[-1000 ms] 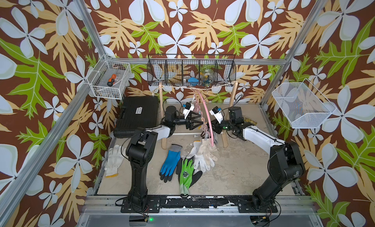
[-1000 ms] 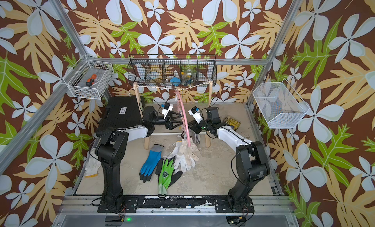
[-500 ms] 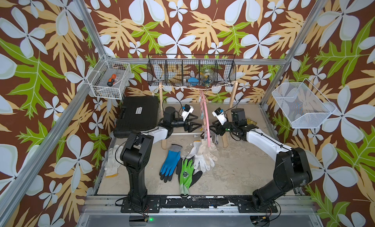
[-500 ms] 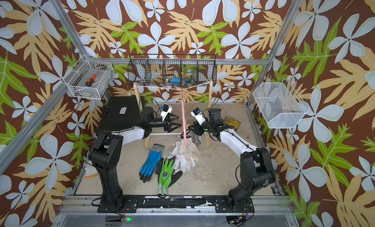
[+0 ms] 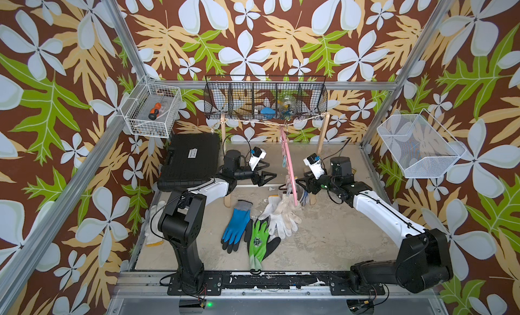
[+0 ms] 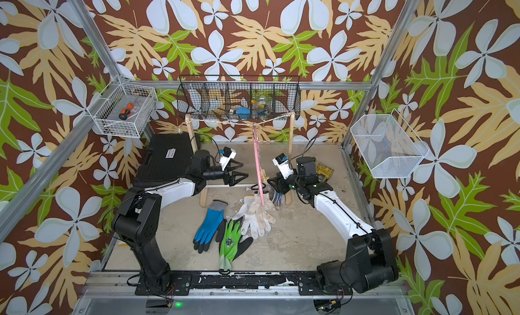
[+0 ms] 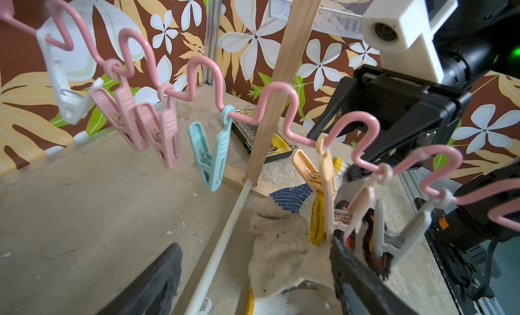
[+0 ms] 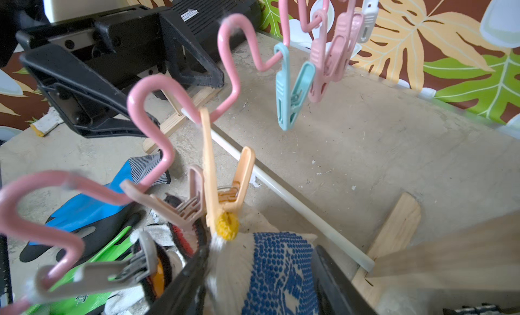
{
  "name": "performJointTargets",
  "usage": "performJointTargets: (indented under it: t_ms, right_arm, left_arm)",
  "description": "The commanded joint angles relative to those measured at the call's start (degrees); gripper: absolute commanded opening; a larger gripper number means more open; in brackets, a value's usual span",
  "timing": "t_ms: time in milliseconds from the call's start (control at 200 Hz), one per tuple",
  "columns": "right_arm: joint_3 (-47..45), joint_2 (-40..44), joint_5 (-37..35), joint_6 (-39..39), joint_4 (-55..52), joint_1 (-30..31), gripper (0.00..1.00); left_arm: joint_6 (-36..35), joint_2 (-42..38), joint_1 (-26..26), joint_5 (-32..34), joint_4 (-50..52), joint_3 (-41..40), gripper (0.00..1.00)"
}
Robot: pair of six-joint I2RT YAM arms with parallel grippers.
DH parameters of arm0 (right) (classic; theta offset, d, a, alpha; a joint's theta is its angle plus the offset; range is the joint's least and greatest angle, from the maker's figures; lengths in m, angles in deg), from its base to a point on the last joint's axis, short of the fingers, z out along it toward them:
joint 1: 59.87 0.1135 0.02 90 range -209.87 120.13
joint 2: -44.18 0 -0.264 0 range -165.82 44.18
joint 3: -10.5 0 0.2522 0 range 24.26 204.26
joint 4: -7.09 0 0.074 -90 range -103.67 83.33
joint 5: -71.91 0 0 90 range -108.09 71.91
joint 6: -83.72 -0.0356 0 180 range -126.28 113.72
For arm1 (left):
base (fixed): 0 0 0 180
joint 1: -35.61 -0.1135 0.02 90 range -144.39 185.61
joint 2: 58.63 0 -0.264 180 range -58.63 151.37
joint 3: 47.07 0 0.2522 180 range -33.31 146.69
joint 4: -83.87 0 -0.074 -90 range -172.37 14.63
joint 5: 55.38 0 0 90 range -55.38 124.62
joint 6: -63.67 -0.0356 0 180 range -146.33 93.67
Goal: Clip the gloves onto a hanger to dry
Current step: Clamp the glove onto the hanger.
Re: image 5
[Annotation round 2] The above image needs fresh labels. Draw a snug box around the white cotton glove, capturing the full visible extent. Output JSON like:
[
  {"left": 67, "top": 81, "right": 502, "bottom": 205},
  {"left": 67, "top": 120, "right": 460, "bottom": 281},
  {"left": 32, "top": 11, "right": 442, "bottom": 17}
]
[{"left": 258, "top": 196, "right": 286, "bottom": 239}]

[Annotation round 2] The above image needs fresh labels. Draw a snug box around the wooden drying rack frame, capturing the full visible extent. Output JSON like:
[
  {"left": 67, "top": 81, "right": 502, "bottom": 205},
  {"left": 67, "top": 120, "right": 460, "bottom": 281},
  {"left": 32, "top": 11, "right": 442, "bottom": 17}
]
[{"left": 218, "top": 111, "right": 332, "bottom": 208}]

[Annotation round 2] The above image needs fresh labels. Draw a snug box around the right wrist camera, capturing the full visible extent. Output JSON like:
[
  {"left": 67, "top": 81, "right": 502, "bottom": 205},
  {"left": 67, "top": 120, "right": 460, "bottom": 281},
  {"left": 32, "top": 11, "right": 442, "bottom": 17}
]
[{"left": 303, "top": 153, "right": 326, "bottom": 180}]

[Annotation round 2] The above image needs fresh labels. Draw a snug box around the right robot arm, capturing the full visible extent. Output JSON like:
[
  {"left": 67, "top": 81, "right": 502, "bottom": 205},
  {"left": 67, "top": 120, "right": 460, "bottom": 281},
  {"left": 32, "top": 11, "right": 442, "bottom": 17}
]
[{"left": 296, "top": 154, "right": 454, "bottom": 293}]

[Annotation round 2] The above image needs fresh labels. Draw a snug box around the white mesh basket right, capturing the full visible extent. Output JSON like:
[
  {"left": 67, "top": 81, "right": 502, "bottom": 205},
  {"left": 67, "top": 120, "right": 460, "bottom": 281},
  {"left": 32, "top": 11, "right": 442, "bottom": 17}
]
[{"left": 376, "top": 109, "right": 467, "bottom": 179}]

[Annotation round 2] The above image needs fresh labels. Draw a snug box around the orange black screwdriver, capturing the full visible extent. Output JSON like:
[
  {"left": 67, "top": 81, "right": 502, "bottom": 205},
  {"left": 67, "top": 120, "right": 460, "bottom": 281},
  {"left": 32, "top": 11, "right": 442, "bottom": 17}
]
[{"left": 148, "top": 103, "right": 162, "bottom": 121}]

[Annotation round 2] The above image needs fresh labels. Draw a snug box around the pink clip hanger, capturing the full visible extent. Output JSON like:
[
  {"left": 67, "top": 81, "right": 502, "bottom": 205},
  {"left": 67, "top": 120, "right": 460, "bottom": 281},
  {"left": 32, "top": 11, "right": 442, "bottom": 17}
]
[{"left": 279, "top": 125, "right": 299, "bottom": 207}]

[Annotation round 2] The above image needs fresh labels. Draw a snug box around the clear bottle in basket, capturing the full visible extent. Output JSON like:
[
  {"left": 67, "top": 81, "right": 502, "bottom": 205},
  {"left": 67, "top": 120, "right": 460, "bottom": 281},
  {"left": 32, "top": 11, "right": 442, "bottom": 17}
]
[{"left": 279, "top": 94, "right": 296, "bottom": 115}]

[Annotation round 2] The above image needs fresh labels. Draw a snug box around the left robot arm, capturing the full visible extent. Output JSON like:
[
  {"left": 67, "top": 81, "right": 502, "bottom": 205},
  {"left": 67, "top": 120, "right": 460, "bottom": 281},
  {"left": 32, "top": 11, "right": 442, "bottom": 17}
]
[{"left": 157, "top": 147, "right": 281, "bottom": 295}]

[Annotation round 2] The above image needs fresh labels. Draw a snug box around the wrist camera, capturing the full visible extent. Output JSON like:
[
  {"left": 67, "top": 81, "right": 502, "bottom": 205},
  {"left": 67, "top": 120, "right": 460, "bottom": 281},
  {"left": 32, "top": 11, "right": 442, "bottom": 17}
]
[
  {"left": 303, "top": 153, "right": 326, "bottom": 180},
  {"left": 248, "top": 147, "right": 266, "bottom": 170}
]

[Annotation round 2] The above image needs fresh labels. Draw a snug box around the black plastic tool case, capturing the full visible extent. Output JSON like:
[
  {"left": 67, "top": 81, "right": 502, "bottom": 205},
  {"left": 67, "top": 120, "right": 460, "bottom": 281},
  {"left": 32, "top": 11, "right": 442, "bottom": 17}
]
[{"left": 157, "top": 133, "right": 221, "bottom": 192}]

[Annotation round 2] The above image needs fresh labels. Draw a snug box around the green rubber glove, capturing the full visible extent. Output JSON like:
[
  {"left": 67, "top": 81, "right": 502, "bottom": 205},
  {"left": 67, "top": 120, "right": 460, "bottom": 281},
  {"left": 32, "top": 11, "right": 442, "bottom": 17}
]
[{"left": 244, "top": 220, "right": 281, "bottom": 275}]

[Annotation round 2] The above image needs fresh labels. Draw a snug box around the blue rubber glove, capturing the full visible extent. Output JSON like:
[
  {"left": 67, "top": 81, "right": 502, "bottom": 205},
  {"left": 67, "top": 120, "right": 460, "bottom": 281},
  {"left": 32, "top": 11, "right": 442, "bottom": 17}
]
[{"left": 221, "top": 200, "right": 253, "bottom": 254}]

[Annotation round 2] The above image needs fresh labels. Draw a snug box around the blue object in basket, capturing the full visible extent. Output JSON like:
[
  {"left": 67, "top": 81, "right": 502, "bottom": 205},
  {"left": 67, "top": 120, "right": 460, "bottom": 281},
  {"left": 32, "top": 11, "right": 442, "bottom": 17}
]
[{"left": 260, "top": 107, "right": 276, "bottom": 119}]

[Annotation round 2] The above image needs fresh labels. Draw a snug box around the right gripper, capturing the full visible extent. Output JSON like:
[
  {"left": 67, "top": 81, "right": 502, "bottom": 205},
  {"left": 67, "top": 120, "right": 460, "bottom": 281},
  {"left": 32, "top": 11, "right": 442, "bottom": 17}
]
[{"left": 295, "top": 169, "right": 341, "bottom": 194}]

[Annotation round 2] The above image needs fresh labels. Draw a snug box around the white wire basket left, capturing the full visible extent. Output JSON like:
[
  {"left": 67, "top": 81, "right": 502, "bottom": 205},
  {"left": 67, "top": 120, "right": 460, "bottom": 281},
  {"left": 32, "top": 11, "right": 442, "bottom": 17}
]
[{"left": 122, "top": 77, "right": 182, "bottom": 139}]

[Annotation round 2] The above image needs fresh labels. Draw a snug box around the black wire basket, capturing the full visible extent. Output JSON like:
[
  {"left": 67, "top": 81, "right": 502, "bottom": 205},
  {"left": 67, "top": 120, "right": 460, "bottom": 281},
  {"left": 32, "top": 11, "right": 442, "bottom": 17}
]
[{"left": 201, "top": 75, "right": 329, "bottom": 122}]

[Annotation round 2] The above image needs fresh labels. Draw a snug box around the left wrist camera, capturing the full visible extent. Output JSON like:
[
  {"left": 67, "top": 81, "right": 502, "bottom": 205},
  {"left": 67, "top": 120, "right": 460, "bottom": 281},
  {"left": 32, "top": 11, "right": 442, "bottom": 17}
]
[{"left": 248, "top": 147, "right": 266, "bottom": 170}]

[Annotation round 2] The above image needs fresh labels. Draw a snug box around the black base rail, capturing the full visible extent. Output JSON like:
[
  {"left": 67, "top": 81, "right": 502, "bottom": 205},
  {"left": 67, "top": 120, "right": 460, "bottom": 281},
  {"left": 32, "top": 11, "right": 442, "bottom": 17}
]
[{"left": 166, "top": 270, "right": 387, "bottom": 297}]

